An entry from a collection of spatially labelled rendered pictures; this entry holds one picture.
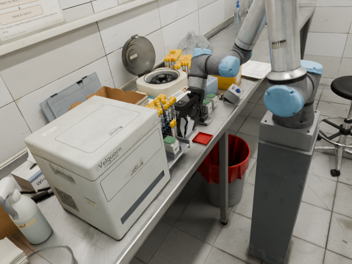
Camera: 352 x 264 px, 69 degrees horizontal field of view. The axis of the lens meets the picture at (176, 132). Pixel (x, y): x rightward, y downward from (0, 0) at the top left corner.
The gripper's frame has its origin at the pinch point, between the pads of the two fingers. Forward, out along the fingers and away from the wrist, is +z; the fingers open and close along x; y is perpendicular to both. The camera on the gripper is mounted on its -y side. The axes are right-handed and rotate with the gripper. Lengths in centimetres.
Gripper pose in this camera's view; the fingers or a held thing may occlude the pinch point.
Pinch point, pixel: (185, 137)
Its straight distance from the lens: 105.1
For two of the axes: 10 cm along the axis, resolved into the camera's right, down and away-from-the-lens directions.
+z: -1.6, 9.7, 1.7
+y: 5.2, -0.7, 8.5
